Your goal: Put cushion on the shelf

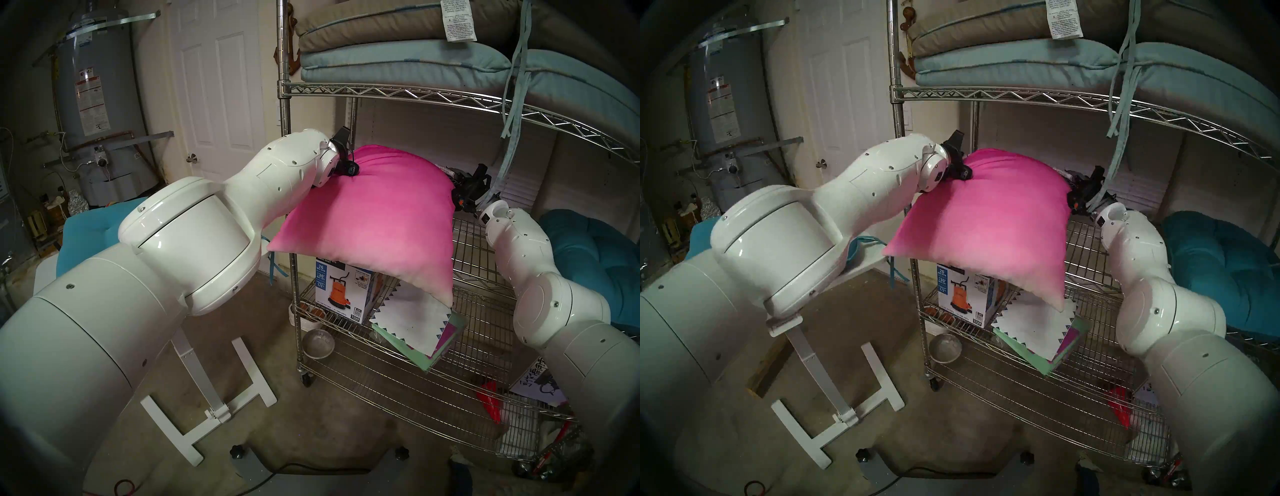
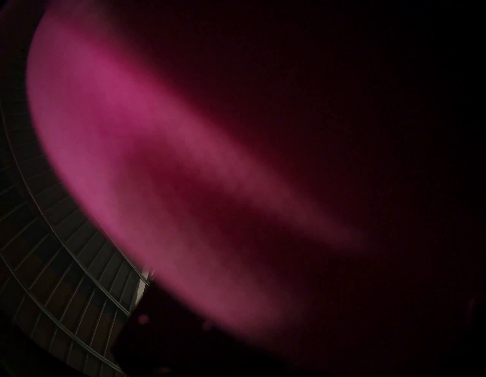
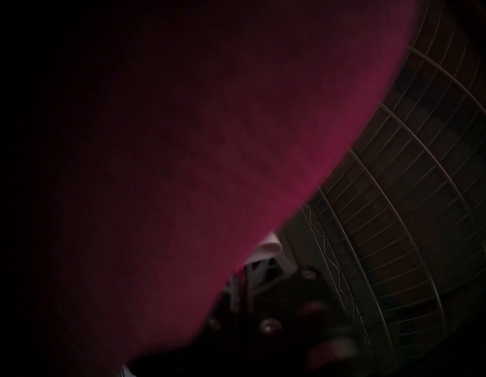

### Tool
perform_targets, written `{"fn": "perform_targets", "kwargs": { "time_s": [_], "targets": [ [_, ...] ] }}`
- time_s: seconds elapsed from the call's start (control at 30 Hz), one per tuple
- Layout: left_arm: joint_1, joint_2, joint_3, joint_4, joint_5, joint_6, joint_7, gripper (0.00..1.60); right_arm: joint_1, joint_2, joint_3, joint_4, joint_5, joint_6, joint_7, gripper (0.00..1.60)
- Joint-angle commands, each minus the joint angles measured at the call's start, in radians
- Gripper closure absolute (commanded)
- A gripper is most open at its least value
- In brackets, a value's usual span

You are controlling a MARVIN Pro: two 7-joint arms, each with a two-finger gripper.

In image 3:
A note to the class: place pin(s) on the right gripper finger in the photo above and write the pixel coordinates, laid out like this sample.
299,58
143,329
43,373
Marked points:
281,304

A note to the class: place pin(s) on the pink splatter print cushion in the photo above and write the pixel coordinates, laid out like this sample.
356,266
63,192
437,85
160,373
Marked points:
171,171

